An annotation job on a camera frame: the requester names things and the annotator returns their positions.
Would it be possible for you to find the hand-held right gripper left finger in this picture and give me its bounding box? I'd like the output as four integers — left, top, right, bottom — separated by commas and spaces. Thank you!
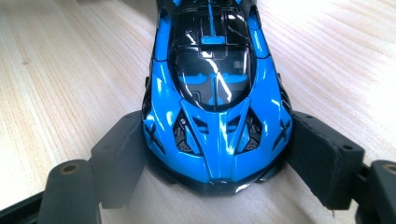
90, 109, 148, 210

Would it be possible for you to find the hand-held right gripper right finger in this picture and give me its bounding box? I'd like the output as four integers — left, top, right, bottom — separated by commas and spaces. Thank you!
287, 110, 366, 211

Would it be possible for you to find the blue toy car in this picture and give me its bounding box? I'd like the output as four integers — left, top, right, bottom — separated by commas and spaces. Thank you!
141, 0, 294, 197

